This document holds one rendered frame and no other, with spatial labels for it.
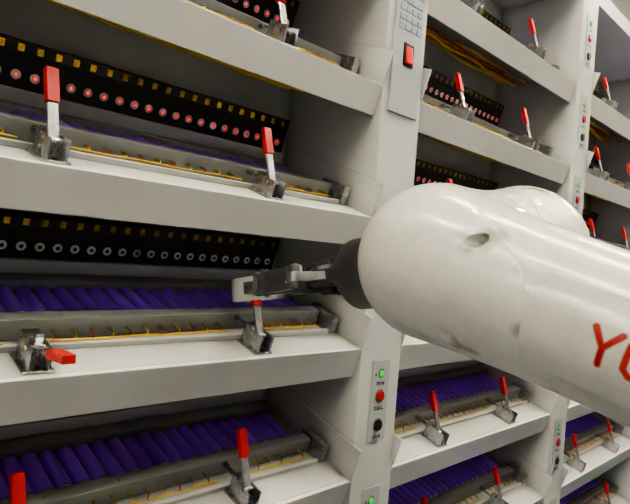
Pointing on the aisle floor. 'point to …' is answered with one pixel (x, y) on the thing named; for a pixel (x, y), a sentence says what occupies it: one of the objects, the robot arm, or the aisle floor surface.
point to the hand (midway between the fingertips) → (257, 288)
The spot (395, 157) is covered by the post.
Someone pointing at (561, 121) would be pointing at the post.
